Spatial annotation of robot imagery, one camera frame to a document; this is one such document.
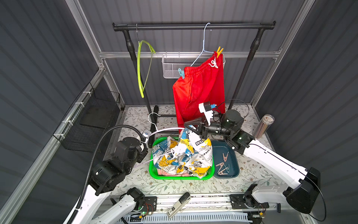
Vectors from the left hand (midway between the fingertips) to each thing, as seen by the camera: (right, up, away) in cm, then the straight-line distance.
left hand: (138, 141), depth 63 cm
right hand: (+22, +8, -5) cm, 24 cm away
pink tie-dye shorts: (+8, -21, +18) cm, 29 cm away
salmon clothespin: (+48, -15, +26) cm, 56 cm away
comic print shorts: (+23, -6, 0) cm, 24 cm away
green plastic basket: (+4, -20, +11) cm, 23 cm away
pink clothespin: (+44, -19, +23) cm, 53 cm away
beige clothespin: (+44, -22, +19) cm, 53 cm away
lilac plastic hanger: (+16, -3, -1) cm, 16 cm away
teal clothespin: (+48, -21, +21) cm, 56 cm away
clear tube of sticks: (+73, +9, +23) cm, 78 cm away
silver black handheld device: (+21, -32, +7) cm, 38 cm away
